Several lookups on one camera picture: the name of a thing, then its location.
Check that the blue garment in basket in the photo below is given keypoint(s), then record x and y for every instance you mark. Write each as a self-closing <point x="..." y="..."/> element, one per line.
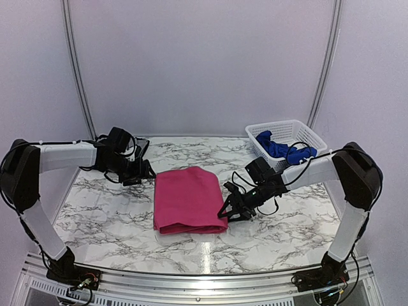
<point x="298" y="153"/>

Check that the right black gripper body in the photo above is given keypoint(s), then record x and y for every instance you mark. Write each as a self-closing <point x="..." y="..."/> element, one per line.
<point x="252" y="201"/>

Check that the aluminium front frame rail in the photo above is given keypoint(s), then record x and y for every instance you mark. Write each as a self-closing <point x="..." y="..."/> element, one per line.
<point x="121" y="287"/>

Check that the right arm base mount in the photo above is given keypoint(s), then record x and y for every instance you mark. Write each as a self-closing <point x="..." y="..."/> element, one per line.
<point x="329" y="274"/>

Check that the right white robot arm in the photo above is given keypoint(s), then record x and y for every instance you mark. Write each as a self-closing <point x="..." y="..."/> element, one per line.
<point x="349" y="168"/>

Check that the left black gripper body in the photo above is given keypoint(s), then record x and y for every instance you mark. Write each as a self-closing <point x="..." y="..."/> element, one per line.
<point x="127" y="171"/>

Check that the pink trousers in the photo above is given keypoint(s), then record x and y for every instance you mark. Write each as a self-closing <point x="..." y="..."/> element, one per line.
<point x="187" y="201"/>

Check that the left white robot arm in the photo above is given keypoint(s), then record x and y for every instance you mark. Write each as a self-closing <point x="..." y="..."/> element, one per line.
<point x="26" y="164"/>

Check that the white plastic laundry basket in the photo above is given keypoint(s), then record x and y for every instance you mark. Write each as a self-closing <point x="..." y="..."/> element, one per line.
<point x="285" y="132"/>

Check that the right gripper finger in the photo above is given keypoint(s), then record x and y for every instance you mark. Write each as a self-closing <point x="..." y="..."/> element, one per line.
<point x="239" y="217"/>
<point x="228" y="209"/>

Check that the folded grey polo shirt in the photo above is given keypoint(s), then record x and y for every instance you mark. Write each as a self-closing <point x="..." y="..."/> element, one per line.
<point x="136" y="149"/>

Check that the right aluminium corner post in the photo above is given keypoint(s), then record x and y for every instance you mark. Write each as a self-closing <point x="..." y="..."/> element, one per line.
<point x="328" y="59"/>

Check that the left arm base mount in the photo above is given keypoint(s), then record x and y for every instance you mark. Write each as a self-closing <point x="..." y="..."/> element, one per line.
<point x="78" y="277"/>

